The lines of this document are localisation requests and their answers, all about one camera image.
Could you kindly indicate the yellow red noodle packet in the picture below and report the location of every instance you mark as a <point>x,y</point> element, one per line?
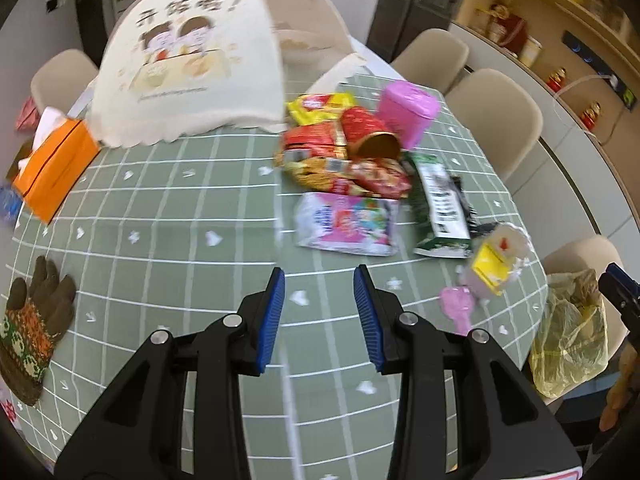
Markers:
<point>315,172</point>

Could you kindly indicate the white counter cabinet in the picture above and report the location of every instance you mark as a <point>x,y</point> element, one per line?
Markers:
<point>565,160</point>

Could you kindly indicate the black snack packet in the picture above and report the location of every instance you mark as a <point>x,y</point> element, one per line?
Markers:
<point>467,205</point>

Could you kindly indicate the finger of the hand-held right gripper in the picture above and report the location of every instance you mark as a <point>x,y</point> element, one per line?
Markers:
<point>620,290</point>

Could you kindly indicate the dark refrigerator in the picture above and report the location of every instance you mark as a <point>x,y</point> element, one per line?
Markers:
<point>415,0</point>

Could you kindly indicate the small red gold figurine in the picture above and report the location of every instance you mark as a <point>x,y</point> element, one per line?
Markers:
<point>590,116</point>
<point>556,81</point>

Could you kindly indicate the yellow plastic bag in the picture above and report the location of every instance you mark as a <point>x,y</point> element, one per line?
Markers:
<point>567,345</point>

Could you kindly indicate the black wall switch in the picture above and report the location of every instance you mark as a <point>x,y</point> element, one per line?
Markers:
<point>52,5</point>

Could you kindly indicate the white printed mesh food cover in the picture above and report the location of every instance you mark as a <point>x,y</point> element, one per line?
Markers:
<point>190,60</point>

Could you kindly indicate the green white carton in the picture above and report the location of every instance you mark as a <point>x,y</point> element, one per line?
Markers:
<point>440,205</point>

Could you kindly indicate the blue packet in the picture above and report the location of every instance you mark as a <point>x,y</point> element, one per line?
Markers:
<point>10,202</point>

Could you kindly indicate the pink tin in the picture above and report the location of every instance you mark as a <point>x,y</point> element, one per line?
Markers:
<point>407,110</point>

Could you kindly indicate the black power strip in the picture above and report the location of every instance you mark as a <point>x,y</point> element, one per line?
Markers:
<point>595,57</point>

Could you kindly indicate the brown patterned knitted glove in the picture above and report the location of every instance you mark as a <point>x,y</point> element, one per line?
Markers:
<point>35,325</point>

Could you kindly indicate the yellow clear snack packet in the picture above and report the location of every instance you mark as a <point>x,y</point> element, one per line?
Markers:
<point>497,260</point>

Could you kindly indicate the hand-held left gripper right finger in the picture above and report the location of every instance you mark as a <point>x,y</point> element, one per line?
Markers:
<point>367,320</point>

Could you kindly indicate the orange tissue box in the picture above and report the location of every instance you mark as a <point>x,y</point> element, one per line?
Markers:
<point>55,170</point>

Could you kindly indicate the pink plastic spoon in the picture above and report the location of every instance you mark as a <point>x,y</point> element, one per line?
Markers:
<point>457,305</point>

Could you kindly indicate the pink white snack packet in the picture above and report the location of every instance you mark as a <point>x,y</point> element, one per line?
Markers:
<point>345,222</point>

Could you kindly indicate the person's right hand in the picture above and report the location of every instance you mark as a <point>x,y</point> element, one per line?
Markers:
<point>616,400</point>

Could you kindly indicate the red paper can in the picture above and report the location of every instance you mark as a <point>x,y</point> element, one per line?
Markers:
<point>367,130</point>

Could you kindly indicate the wooden wall shelf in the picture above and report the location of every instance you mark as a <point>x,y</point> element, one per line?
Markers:
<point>560,15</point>

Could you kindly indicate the red patterned snack packet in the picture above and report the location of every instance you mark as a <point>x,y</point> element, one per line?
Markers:
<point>382,177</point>

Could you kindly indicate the cream jar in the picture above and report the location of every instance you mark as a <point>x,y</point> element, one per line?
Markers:
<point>531,52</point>

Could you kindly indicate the beige chair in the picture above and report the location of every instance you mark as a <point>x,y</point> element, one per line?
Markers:
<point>575,255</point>
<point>305,10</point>
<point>500,115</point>
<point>62,77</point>
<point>432,57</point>

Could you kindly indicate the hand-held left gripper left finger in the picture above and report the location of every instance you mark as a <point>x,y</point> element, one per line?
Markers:
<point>270,320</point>

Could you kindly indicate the large red figurine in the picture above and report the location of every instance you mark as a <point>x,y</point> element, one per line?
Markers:
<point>505,25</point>

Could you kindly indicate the red patterned paper packet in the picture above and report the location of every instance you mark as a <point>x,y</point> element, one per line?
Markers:
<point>27,114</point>

